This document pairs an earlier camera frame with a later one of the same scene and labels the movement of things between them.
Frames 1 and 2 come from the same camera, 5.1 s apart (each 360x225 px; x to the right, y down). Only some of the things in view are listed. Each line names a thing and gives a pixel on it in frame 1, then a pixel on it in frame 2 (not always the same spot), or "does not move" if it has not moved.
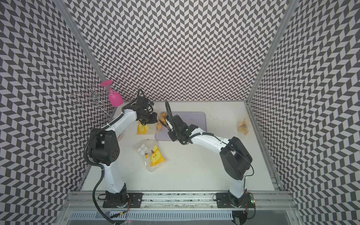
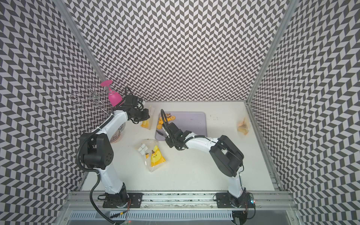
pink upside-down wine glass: x=115 y=99 does not move
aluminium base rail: x=264 y=200 does not move
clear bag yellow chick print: x=150 y=153 does not move
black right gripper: x=173 y=138 -> x=167 y=139
